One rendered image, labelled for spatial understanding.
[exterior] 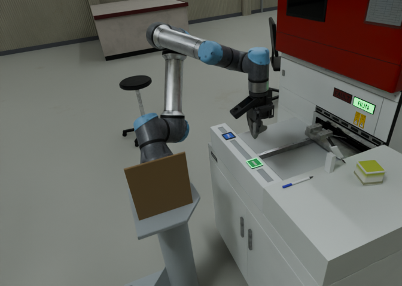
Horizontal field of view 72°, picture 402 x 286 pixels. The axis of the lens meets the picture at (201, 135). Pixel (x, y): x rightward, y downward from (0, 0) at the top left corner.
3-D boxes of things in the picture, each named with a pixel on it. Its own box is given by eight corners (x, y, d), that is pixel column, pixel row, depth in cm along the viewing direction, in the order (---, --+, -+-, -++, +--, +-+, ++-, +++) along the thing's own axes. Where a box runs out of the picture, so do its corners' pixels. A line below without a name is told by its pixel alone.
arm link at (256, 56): (255, 45, 102) (274, 47, 97) (254, 73, 108) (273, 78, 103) (241, 50, 98) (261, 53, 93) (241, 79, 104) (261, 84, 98)
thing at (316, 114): (314, 124, 168) (316, 110, 163) (377, 164, 132) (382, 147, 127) (311, 124, 168) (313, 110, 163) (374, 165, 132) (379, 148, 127)
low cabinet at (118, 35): (166, 29, 909) (161, -5, 858) (192, 45, 695) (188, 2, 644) (99, 40, 856) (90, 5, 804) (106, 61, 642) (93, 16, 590)
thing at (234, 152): (226, 143, 164) (225, 122, 157) (281, 206, 119) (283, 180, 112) (211, 147, 162) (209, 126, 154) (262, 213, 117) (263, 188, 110)
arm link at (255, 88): (255, 84, 99) (243, 78, 106) (254, 96, 101) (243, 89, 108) (273, 80, 101) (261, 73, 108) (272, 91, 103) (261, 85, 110)
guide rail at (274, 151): (322, 137, 160) (322, 133, 159) (324, 139, 159) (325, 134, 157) (244, 162, 147) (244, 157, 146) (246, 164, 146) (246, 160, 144)
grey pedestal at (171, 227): (134, 362, 146) (86, 268, 103) (124, 286, 181) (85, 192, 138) (224, 321, 158) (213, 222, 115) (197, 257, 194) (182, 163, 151)
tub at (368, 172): (371, 172, 111) (375, 158, 107) (382, 185, 104) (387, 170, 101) (352, 174, 111) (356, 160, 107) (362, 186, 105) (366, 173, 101)
